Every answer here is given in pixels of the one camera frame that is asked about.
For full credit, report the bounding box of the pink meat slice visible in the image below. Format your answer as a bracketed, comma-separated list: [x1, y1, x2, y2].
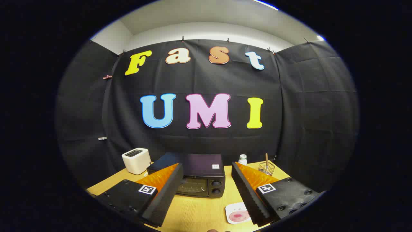
[229, 211, 251, 223]

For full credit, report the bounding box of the black backdrop cloth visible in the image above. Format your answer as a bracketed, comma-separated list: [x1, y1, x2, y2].
[55, 39, 359, 194]

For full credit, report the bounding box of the white square plate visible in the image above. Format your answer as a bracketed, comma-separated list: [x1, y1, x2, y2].
[225, 202, 252, 225]

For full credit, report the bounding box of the black toaster oven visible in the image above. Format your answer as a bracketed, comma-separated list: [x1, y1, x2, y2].
[146, 152, 226, 198]

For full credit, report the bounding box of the white bread toaster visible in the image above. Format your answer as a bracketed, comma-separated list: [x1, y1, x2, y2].
[122, 148, 152, 175]

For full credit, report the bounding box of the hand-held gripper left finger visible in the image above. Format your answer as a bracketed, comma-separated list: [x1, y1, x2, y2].
[96, 163, 184, 228]

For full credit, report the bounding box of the metal wire basket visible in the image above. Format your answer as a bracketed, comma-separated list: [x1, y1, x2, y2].
[258, 160, 276, 176]

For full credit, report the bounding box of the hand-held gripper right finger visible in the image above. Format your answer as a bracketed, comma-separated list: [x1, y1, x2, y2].
[231, 162, 320, 227]

